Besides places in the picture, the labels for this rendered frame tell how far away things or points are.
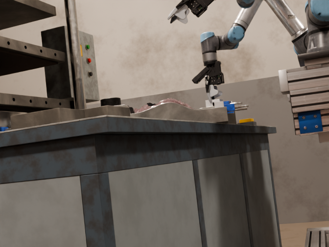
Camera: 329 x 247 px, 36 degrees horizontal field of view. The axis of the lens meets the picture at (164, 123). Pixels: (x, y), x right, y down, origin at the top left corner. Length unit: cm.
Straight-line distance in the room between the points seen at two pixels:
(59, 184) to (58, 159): 6
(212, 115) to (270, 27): 286
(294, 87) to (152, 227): 96
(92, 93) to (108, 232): 183
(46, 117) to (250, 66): 337
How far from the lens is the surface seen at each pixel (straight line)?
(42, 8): 266
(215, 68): 258
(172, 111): 190
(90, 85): 295
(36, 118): 146
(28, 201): 129
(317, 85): 211
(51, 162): 124
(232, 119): 238
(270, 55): 464
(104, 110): 156
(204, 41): 259
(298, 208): 458
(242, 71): 465
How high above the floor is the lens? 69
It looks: 4 degrees up
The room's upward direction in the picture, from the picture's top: 6 degrees counter-clockwise
